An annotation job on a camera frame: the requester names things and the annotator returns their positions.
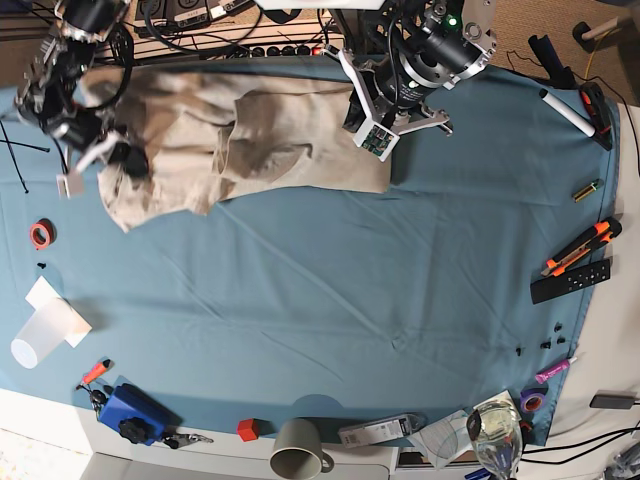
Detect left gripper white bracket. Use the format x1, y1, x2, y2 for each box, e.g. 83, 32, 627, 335
322, 44, 453, 162

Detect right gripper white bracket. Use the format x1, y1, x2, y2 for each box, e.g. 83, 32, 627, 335
43, 107, 150, 198

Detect beige T-shirt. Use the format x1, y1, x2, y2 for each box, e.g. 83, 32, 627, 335
97, 68, 391, 231

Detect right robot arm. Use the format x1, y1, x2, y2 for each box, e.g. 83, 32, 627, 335
14, 1, 149, 197

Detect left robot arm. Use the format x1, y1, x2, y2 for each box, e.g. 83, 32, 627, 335
323, 1, 497, 161

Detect red tape roll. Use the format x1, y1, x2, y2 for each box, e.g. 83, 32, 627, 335
29, 218, 56, 250

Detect white power strip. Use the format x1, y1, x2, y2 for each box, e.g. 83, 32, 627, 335
124, 22, 351, 64

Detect blue tablecloth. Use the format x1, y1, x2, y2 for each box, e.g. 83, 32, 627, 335
1, 68, 619, 441

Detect white paper sheet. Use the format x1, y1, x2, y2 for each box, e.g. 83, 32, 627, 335
25, 276, 92, 348

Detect translucent plastic cup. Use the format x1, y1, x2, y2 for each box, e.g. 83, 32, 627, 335
10, 311, 65, 369

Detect white cylindrical tube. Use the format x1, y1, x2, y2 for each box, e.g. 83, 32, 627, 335
539, 89, 596, 138

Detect black orange tool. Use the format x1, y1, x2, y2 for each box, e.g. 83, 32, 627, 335
579, 81, 612, 151

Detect orange marker pen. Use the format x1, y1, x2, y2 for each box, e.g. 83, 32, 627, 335
76, 359, 112, 390

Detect black remote control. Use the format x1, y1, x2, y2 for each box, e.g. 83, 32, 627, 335
530, 258, 611, 305

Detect orange utility knife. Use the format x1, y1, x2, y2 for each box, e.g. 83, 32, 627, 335
541, 217, 622, 277

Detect blue box with black knob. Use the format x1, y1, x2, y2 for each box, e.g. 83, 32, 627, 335
98, 383, 182, 446

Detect packaged item with barcode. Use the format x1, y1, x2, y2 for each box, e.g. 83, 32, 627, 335
338, 413, 427, 448

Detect purple glue tube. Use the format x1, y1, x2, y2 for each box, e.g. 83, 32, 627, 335
535, 356, 578, 384

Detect purple tape roll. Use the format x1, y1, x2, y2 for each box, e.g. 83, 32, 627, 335
520, 387, 546, 413

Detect keys with carabiner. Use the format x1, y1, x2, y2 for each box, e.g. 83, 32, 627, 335
162, 432, 214, 450

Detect wine glass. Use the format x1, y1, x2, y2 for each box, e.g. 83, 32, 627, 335
466, 400, 523, 480

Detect red cube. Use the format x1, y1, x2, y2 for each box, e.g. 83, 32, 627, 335
236, 418, 260, 442

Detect grey ceramic mug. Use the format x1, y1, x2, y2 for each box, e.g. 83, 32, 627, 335
269, 418, 335, 480

